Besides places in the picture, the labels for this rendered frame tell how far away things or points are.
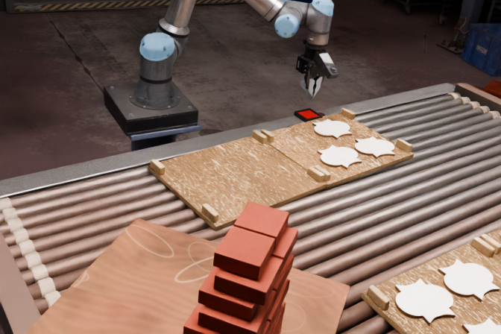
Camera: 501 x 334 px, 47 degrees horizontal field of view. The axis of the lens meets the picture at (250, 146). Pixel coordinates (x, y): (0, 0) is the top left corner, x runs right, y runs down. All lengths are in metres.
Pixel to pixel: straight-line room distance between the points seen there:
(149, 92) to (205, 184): 0.54
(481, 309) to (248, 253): 0.78
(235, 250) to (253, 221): 0.08
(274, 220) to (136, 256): 0.45
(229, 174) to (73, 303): 0.73
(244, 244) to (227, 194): 0.82
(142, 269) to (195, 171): 0.57
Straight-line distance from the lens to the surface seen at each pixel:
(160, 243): 1.28
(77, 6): 6.41
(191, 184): 1.67
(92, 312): 1.14
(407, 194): 1.84
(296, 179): 1.75
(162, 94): 2.09
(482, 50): 6.13
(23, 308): 1.30
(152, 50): 2.03
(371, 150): 1.97
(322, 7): 2.02
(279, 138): 1.96
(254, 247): 0.82
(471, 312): 1.45
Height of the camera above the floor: 1.84
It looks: 29 degrees down
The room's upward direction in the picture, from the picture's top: 7 degrees clockwise
